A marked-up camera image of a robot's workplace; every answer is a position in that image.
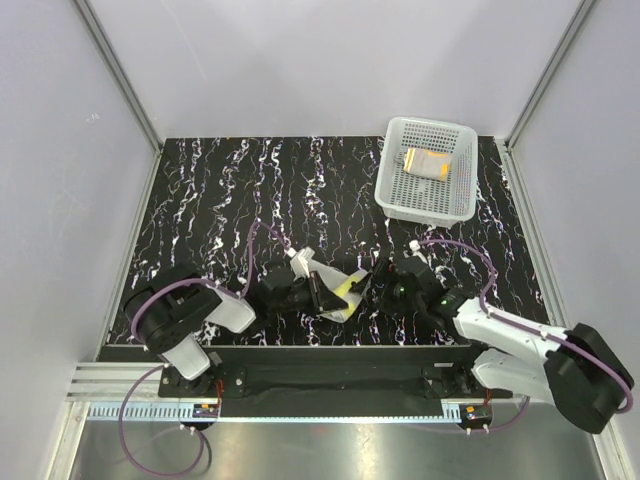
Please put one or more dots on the white slotted cable duct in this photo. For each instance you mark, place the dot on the white slotted cable duct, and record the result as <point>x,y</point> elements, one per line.
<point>234,412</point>

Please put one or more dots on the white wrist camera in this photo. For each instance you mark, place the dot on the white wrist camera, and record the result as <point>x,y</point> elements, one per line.
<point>416,251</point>
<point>301,261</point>

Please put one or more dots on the aluminium cross rail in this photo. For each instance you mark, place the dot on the aluminium cross rail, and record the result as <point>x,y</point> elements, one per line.
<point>102,381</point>

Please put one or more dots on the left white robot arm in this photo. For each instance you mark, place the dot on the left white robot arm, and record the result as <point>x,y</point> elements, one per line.
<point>165,313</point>

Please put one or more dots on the right connector block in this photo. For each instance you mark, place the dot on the right connector block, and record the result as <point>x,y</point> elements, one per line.
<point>481,413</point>

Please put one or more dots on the yellow and grey towel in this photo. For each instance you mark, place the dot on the yellow and grey towel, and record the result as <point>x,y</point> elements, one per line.
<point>340,284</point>

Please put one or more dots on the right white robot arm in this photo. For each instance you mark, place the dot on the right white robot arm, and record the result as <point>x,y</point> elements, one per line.
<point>573,370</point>

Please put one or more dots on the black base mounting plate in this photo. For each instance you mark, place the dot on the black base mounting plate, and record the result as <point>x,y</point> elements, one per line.
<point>363,378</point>

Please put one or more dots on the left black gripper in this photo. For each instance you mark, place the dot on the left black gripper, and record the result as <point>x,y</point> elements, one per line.
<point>324,300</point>

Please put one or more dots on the connector block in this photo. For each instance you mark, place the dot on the connector block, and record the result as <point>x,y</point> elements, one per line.
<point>481,413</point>
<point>206,411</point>

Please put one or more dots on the aluminium frame post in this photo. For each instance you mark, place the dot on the aluminium frame post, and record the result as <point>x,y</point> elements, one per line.
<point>568,39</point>
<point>107,52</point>

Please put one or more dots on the orange towel with grey pattern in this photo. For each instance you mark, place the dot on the orange towel with grey pattern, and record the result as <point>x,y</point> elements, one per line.
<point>427,164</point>

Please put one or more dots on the left aluminium frame post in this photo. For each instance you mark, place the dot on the left aluminium frame post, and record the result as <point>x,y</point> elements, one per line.
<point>107,52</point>

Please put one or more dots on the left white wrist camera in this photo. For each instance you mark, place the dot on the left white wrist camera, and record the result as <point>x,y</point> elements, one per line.
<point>301,261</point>

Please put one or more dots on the right aluminium frame post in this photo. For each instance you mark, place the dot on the right aluminium frame post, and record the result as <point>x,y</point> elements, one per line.
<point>568,39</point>

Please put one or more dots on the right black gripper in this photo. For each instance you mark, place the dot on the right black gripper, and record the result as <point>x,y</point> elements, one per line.
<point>388,276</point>

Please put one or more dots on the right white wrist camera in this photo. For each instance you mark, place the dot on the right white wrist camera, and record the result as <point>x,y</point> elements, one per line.
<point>416,251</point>

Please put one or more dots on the white perforated plastic basket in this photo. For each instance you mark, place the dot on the white perforated plastic basket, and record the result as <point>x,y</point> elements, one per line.
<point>407,197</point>

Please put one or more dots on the left connector block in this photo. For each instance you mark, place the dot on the left connector block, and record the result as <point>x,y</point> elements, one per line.
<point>206,411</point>

